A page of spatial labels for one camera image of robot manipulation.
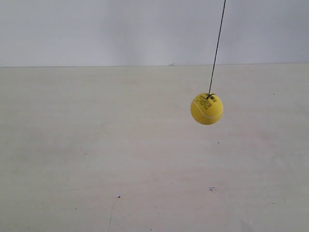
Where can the yellow tennis ball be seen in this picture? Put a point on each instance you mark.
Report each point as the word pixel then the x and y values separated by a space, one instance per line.
pixel 206 108

